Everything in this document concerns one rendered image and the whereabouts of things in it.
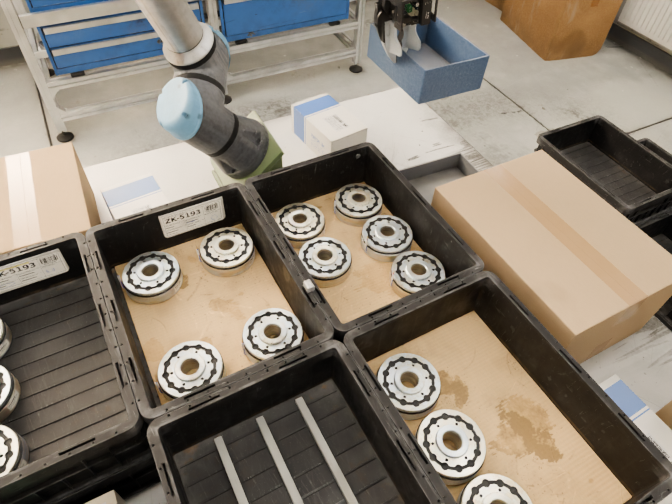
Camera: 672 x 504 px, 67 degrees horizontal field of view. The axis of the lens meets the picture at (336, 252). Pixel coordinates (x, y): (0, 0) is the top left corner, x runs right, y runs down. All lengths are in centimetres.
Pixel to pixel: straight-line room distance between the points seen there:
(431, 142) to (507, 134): 141
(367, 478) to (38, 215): 81
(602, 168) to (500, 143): 93
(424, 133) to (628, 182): 78
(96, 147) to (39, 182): 157
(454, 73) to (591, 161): 109
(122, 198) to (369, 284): 61
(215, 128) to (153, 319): 44
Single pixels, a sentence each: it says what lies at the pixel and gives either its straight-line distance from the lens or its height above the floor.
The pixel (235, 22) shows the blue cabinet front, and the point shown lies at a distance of 283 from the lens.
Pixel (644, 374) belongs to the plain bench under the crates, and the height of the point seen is 70.
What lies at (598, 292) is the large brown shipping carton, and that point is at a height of 90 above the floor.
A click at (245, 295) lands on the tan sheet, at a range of 96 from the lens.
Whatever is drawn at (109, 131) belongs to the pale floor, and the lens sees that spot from 290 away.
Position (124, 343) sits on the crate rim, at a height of 93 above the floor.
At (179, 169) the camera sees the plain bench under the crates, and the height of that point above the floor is 70.
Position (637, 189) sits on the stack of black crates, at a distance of 200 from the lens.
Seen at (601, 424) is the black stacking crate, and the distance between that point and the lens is 88.
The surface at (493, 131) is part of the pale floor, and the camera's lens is 293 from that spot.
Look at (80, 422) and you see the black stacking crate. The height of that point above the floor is 83.
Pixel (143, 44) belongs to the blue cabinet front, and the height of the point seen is 39.
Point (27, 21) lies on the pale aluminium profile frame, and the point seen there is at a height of 59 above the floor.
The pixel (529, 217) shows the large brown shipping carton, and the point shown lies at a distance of 109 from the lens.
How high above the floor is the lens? 160
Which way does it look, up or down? 49 degrees down
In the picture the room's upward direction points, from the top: 4 degrees clockwise
